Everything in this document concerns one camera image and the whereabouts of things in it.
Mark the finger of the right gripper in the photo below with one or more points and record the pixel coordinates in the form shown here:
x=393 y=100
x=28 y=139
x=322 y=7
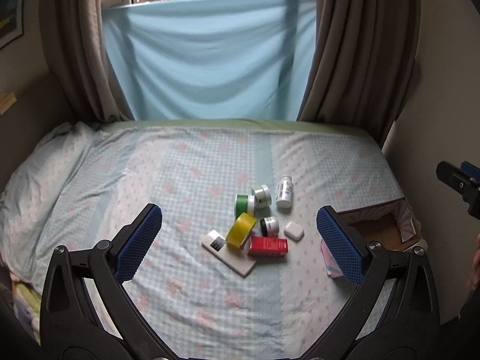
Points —
x=472 y=171

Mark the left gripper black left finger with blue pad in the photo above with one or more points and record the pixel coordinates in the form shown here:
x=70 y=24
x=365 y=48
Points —
x=85 y=311

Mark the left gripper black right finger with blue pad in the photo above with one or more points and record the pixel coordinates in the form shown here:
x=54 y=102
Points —
x=393 y=312

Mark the white earbuds case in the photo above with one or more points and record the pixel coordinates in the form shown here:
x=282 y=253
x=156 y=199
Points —
x=293 y=231

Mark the white black cream jar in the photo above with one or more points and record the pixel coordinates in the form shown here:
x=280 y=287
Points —
x=269 y=226

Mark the white pill bottle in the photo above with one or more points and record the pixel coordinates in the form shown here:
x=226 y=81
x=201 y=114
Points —
x=284 y=192

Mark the yellow tape roll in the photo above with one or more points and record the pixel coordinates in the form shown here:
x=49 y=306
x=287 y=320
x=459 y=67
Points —
x=240 y=230

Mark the person's hand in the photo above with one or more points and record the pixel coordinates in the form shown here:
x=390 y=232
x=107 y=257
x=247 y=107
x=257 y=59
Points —
x=474 y=277

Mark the cardboard box pink lining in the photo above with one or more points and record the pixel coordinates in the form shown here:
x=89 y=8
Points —
x=382 y=228

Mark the red carton box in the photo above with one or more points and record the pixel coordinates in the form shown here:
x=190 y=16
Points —
x=268 y=247

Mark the floral bed sheet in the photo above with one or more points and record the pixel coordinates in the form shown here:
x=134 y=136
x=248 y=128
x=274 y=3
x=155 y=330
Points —
x=81 y=185

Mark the flat white box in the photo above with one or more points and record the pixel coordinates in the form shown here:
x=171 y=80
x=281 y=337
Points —
x=233 y=258

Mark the pale green white jar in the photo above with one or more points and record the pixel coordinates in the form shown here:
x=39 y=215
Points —
x=262 y=195

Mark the light blue hanging cloth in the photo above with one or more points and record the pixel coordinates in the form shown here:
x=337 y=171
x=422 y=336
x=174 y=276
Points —
x=212 y=59

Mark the framed wall picture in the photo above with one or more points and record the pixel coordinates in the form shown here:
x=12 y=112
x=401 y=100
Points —
x=12 y=22

